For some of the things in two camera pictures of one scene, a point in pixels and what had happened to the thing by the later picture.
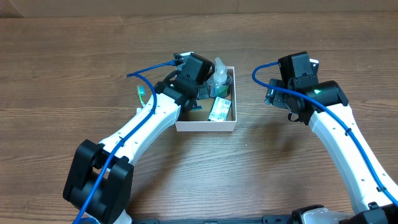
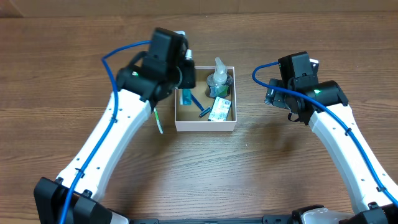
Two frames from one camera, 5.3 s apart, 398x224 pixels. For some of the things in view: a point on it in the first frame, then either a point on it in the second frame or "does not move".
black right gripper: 274,94 does not move
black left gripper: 202,91 to 188,74
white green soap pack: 220,110 does not move
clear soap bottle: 219,85 does not move
